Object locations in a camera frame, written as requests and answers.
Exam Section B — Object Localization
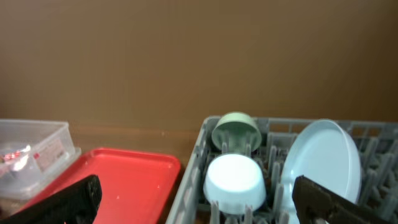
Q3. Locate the light blue plate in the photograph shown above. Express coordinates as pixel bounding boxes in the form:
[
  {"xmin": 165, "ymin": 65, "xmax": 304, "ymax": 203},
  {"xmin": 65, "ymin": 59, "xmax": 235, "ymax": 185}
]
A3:
[{"xmin": 280, "ymin": 119, "xmax": 361, "ymax": 223}]

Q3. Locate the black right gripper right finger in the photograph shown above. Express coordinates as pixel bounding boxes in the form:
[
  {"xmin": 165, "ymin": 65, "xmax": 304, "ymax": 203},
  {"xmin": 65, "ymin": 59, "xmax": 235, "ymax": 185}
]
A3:
[{"xmin": 292, "ymin": 175, "xmax": 389, "ymax": 224}]

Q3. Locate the white napkin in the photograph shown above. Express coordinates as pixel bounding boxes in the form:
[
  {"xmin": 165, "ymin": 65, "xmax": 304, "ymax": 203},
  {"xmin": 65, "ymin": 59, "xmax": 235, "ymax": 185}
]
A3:
[{"xmin": 1, "ymin": 142, "xmax": 31, "ymax": 177}]

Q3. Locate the clear plastic bin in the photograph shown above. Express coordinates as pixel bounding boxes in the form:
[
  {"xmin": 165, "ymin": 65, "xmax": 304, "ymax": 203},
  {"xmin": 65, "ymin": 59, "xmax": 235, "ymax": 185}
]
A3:
[{"xmin": 1, "ymin": 119, "xmax": 81, "ymax": 200}]

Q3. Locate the red serving tray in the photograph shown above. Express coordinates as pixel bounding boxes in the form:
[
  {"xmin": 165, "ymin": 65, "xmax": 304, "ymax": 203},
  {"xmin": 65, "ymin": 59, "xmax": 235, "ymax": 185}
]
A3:
[{"xmin": 25, "ymin": 148, "xmax": 181, "ymax": 224}]

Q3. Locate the grey dishwasher rack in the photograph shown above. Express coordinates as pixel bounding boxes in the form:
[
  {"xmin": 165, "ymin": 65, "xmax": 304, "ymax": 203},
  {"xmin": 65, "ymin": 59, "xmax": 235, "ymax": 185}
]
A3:
[{"xmin": 167, "ymin": 116, "xmax": 397, "ymax": 223}]

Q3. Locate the red snack wrapper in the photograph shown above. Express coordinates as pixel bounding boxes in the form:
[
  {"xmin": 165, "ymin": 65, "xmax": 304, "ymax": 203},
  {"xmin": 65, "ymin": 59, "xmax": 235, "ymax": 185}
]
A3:
[{"xmin": 1, "ymin": 151, "xmax": 21, "ymax": 163}]

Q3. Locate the mint green bowl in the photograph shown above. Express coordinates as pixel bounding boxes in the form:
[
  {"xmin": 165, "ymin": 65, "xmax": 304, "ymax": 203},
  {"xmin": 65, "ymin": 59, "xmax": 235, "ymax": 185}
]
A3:
[{"xmin": 211, "ymin": 111, "xmax": 262, "ymax": 154}]

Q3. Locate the small light blue bowl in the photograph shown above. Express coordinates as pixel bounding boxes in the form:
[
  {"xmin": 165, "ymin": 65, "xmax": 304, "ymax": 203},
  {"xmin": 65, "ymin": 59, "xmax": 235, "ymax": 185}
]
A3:
[{"xmin": 203, "ymin": 154, "xmax": 267, "ymax": 215}]

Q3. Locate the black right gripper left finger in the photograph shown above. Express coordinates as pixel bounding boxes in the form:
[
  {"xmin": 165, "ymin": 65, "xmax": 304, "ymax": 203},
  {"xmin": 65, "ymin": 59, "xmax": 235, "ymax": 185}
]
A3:
[{"xmin": 1, "ymin": 175, "xmax": 102, "ymax": 224}]

